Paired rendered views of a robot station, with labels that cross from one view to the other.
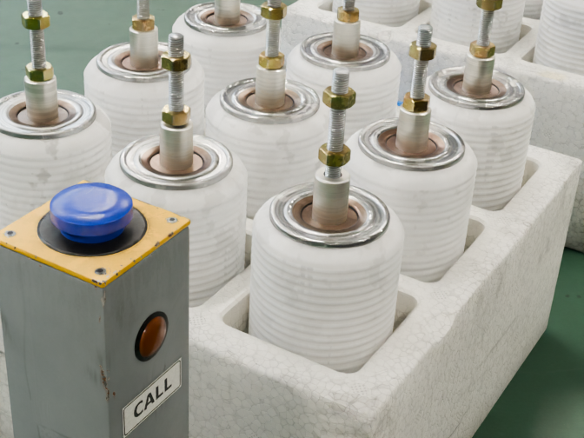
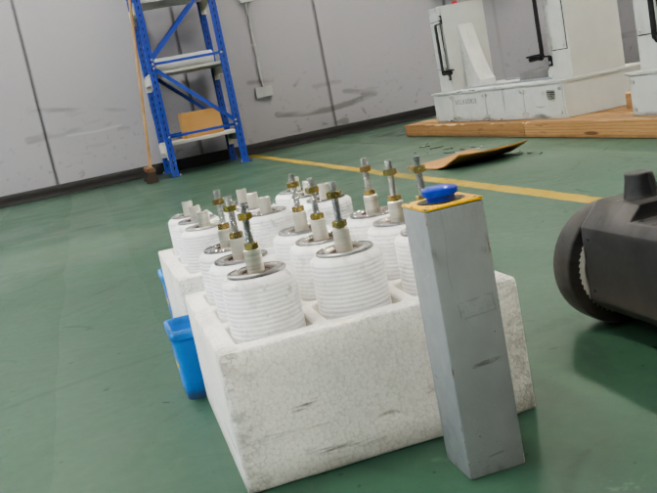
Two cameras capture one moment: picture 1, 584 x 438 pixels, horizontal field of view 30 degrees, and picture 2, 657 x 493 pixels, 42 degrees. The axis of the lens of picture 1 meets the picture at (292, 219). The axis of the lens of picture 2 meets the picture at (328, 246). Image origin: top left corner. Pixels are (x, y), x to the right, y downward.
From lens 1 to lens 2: 0.86 m
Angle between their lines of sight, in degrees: 45
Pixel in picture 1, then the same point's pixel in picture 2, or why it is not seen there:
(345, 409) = (503, 282)
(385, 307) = not seen: hidden behind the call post
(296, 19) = (190, 281)
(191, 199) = (375, 249)
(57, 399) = (467, 279)
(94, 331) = (482, 224)
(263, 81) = (321, 225)
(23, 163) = (281, 284)
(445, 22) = (268, 245)
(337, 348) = not seen: hidden behind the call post
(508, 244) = not seen: hidden behind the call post
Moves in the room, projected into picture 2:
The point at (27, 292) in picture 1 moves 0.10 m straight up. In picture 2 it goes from (446, 227) to (430, 135)
